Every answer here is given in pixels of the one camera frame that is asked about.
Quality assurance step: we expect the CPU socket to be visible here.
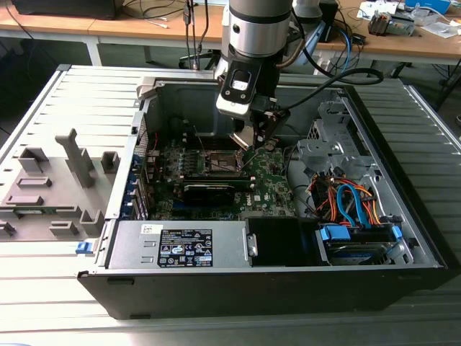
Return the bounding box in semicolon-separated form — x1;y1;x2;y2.
203;147;246;174

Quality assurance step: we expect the black PC case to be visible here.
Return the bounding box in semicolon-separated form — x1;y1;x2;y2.
77;74;458;321

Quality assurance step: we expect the wooden desk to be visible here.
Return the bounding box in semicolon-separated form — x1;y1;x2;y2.
316;0;461;61
0;0;228;41

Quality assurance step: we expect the black box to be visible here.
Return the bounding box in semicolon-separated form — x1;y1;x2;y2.
10;0;122;21

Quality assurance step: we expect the black plastic shroud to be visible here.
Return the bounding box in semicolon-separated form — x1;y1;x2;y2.
246;217;302;267

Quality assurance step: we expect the black graphics card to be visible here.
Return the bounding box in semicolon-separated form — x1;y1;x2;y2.
174;182;237;209

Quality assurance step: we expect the silver CPU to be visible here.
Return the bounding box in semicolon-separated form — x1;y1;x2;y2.
229;126;257;151

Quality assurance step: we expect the black desktop device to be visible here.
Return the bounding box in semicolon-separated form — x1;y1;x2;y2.
319;0;340;43

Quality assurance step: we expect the green motherboard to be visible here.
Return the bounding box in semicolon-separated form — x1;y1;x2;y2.
143;135;300;221

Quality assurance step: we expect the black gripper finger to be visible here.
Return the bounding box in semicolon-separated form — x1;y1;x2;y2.
253;109;292;149

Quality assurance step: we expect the blue cardboard box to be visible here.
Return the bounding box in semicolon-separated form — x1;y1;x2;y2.
405;0;452;14

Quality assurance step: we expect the silver metal drive cage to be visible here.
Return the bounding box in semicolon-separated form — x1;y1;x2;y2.
293;99;377;177

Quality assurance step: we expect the brown braided cable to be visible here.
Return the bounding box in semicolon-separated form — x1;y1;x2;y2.
276;35;305;69

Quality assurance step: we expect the silver power supply unit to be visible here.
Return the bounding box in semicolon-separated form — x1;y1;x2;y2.
106;219;259;270

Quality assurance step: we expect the CPU cooler heat sink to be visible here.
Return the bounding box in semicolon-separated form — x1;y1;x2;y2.
367;9;416;37

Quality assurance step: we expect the red orange wire bundle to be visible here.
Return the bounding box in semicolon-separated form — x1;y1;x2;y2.
310;172;341;221

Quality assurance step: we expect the hard disk in blue carrier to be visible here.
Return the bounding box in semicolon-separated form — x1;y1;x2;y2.
315;221;404;266

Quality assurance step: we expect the thick black camera cable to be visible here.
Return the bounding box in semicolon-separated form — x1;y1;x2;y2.
275;67;385;111

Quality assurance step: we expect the green RAM stick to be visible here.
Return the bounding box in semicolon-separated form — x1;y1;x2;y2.
14;206;50;215

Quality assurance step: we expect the metal socket cover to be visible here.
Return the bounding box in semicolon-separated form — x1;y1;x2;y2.
233;148;246;173

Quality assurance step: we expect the grey parts rack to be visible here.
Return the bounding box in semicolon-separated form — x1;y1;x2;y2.
0;128;122;242

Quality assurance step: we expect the office chair base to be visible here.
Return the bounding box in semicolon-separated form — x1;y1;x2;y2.
178;48;217;71

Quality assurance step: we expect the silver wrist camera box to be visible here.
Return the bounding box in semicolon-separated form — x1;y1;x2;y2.
215;67;262;117

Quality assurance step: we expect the blue wire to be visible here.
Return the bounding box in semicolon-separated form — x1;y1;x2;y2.
336;183;372;228

